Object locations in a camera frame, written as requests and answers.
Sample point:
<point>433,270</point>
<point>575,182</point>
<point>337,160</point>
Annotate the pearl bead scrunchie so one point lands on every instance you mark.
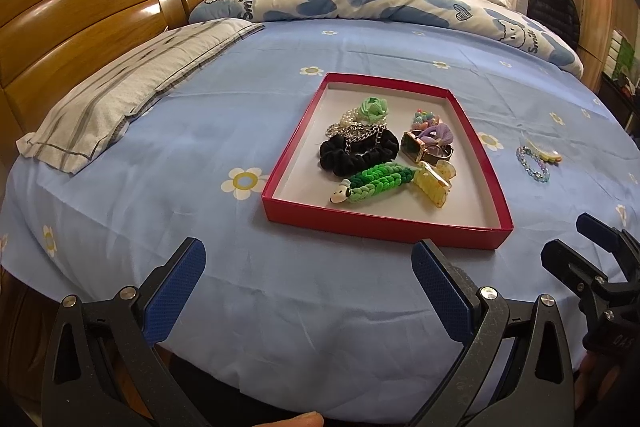
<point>350,117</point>

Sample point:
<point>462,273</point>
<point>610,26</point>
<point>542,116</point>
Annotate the wooden headboard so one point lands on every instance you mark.
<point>75,32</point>

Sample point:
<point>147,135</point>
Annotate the black scrunchie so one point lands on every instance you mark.
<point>345,159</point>

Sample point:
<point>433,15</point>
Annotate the green box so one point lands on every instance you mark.
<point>625,57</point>

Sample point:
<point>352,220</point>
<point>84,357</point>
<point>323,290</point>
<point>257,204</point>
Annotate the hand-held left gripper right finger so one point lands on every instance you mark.
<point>440,292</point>

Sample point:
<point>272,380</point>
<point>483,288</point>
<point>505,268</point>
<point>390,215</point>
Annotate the grey striped pillow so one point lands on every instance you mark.
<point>125,82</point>

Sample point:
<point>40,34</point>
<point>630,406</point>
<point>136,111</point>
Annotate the person's left hand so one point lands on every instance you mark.
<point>295,420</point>

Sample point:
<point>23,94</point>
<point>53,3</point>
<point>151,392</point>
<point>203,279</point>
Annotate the yellow claw hair clip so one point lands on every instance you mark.
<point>432,189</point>

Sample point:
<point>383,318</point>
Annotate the gold wristwatch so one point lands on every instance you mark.
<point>415,147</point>

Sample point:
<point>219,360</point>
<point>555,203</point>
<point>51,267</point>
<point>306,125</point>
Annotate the blue floral bedsheet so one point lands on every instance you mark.
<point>200,207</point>

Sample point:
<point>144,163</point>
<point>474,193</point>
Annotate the green braided hair clip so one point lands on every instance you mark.
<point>380,182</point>

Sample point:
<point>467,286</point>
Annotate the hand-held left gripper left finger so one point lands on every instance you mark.
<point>175,292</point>

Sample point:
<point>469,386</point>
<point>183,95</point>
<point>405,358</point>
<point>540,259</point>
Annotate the colourful fruit hair clip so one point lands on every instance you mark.
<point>552,156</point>

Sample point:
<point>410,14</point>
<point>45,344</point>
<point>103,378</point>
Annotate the red shallow box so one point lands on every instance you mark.
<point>310,187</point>

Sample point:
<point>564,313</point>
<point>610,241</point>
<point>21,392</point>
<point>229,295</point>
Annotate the black puffer jacket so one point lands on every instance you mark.
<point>552,12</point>

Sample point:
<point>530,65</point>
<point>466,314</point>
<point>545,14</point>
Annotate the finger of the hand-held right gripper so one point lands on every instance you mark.
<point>597,227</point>
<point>570,264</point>

